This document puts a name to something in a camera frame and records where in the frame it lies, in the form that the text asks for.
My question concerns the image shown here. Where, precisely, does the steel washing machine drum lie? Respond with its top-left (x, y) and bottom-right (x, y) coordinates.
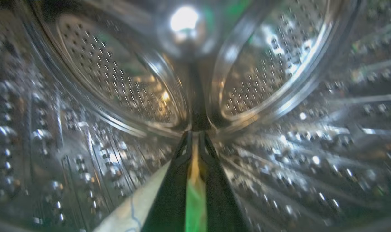
top-left (0, 0), bottom-right (391, 232)

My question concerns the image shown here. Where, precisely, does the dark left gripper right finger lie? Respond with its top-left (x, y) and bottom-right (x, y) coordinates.
top-left (199, 130), bottom-right (249, 232)

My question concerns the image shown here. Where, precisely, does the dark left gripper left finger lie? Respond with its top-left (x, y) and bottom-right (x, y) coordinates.
top-left (141, 130), bottom-right (193, 232)

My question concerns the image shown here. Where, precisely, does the cream garment with line print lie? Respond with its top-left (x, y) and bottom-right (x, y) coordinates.
top-left (92, 150), bottom-right (207, 232)

